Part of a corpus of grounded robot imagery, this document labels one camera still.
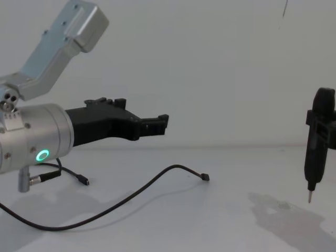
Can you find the white table cloth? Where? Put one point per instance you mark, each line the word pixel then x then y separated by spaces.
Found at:
pixel 168 210

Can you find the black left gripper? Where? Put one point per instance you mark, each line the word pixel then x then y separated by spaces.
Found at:
pixel 105 126

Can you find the white curtain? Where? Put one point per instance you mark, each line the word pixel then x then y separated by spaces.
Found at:
pixel 199 65

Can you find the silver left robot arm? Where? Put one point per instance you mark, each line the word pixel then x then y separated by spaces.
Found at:
pixel 34 136

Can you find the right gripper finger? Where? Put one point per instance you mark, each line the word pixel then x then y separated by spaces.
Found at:
pixel 325 131

